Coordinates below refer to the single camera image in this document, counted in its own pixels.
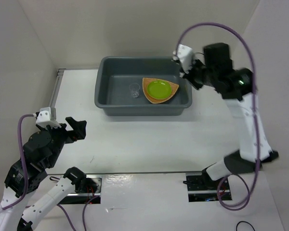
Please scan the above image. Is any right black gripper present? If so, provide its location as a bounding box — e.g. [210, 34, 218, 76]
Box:
[177, 55, 213, 89]

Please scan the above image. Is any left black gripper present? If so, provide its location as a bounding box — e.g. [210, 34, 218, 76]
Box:
[38, 115, 87, 167]

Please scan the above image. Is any green round plate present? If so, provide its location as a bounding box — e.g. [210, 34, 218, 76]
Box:
[146, 80, 172, 100]

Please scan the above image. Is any orange woven triangular basket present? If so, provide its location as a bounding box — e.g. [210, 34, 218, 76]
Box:
[142, 77, 179, 104]

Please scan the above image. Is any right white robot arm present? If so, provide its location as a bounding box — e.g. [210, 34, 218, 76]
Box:
[176, 43, 279, 189]

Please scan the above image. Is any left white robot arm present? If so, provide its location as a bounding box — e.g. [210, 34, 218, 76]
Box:
[0, 113, 87, 231]

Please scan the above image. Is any grey plastic bin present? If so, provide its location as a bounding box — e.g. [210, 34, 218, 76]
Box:
[94, 56, 193, 116]

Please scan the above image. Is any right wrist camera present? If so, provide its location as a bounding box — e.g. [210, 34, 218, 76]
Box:
[172, 44, 195, 74]

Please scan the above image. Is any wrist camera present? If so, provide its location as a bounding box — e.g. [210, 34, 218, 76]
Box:
[172, 44, 195, 74]
[36, 107, 59, 128]

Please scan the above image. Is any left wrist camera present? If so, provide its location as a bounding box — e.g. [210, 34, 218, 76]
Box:
[36, 107, 59, 128]

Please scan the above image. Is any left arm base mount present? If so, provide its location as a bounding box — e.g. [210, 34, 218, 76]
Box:
[59, 174, 102, 205]

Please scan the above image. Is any aluminium table edge rail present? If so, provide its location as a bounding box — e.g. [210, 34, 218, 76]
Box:
[49, 68, 66, 107]

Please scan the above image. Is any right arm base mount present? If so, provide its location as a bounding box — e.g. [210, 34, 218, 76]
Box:
[183, 172, 232, 202]

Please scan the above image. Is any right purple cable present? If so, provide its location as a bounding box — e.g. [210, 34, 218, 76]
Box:
[177, 22, 260, 211]

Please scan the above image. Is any black cable loop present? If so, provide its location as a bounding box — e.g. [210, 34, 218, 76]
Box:
[236, 220, 256, 231]

